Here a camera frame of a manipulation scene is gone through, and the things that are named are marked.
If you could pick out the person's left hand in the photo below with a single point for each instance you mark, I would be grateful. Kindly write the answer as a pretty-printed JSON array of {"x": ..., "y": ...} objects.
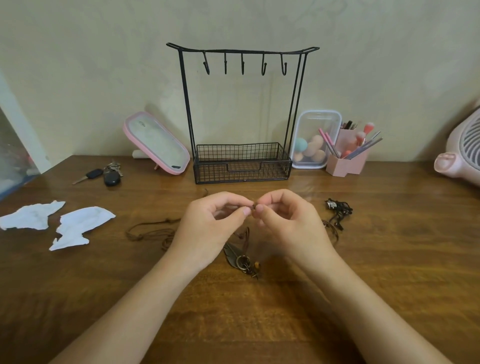
[{"x": 204, "y": 232}]

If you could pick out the pink makeup brush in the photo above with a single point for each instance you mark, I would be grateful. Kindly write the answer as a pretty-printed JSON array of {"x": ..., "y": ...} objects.
[{"x": 360, "y": 138}]

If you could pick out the grey purple pencil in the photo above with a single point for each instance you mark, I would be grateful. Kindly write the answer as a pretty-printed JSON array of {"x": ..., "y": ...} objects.
[{"x": 363, "y": 148}]

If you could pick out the person's right hand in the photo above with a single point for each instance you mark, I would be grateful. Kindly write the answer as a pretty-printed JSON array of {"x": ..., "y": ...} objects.
[{"x": 300, "y": 232}]

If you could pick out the clear plastic container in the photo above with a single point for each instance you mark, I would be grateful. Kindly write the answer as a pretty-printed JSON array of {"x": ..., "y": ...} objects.
[{"x": 315, "y": 120}]

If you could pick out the small peach makeup sponge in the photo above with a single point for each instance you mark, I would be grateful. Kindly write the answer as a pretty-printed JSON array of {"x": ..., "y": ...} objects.
[{"x": 297, "y": 156}]

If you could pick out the black oval key fob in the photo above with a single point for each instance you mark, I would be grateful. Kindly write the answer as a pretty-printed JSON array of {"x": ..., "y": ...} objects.
[{"x": 111, "y": 179}]

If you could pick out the coral tipped makeup brush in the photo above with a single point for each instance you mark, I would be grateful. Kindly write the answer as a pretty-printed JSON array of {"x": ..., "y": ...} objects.
[{"x": 369, "y": 128}]

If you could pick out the pink framed table mirror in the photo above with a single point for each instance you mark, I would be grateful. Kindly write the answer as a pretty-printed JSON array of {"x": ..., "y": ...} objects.
[{"x": 155, "y": 143}]

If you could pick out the dark cosmetic pencils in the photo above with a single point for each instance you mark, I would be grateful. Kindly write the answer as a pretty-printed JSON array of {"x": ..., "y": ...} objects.
[{"x": 349, "y": 125}]

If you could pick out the silver key bunch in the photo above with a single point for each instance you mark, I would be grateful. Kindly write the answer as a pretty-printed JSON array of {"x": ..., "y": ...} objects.
[{"x": 114, "y": 167}]

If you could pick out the person's right forearm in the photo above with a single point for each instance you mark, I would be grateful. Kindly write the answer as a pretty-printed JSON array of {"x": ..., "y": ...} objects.
[{"x": 375, "y": 322}]

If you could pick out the white crumpled paper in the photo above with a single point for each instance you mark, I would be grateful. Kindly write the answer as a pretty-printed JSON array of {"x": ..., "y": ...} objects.
[
  {"x": 30, "y": 216},
  {"x": 82, "y": 222}
]

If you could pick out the black headed car key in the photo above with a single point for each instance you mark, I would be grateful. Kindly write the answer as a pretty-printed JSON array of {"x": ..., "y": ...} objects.
[{"x": 94, "y": 173}]

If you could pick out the teal makeup sponge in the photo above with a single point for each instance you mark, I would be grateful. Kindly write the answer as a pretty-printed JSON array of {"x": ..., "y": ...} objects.
[{"x": 300, "y": 144}]

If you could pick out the pink pen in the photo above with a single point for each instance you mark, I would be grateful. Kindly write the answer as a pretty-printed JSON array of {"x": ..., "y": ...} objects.
[
  {"x": 323, "y": 137},
  {"x": 330, "y": 142}
]

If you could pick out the pink brush holder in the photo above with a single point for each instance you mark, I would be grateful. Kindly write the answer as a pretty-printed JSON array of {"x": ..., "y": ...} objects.
[{"x": 344, "y": 168}]

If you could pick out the person's left forearm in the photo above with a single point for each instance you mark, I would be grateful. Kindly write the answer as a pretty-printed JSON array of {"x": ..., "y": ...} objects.
[{"x": 120, "y": 318}]

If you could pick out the pink pig shaped desk fan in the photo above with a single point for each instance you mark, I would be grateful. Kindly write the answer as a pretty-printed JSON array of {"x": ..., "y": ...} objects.
[{"x": 461, "y": 157}]

